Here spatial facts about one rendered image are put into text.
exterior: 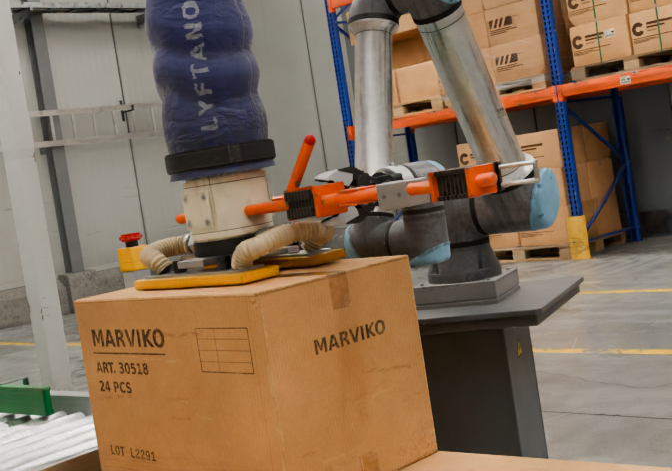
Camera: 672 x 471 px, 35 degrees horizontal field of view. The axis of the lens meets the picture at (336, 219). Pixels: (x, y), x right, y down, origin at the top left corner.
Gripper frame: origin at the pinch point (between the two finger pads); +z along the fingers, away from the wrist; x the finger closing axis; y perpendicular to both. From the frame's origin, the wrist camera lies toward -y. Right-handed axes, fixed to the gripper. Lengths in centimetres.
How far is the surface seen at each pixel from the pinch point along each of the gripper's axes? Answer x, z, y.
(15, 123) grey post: 55, -146, 350
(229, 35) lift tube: 34.6, 1.9, 17.1
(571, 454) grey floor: -108, -176, 68
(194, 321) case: -18.3, 22.7, 15.8
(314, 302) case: -17.7, 10.4, -3.5
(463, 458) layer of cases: -53, -14, -12
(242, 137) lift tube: 14.4, 2.9, 16.9
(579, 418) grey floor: -108, -220, 89
